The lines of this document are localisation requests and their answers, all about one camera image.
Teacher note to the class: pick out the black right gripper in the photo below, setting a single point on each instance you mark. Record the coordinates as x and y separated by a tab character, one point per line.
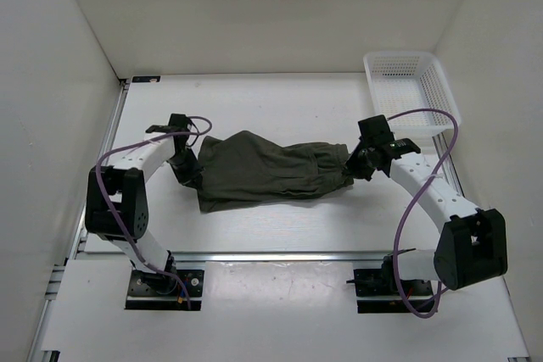
353	167

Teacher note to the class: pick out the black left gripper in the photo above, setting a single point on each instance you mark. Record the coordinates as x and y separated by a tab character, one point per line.
193	174

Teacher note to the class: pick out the olive green shorts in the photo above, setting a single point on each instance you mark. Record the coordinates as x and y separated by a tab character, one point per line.
246	169

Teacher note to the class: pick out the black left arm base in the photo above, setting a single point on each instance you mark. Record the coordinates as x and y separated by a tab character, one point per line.
150	292

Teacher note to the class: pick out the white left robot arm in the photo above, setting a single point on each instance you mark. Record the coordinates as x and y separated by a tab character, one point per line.
117	202

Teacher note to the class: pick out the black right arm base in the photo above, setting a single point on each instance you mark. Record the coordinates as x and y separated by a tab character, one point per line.
376	291

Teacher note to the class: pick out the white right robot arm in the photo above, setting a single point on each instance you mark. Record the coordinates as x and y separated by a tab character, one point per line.
472	244

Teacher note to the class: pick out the white perforated plastic basket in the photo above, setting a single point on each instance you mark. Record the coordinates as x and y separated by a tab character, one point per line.
401	81

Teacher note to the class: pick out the dark label sticker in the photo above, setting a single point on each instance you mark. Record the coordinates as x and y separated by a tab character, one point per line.
146	79

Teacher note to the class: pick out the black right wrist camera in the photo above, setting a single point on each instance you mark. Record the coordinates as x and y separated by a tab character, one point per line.
376	135

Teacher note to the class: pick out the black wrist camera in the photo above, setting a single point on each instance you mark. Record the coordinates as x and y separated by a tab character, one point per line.
376	135
176	123

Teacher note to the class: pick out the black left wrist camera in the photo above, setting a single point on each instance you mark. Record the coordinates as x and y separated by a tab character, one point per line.
176	123

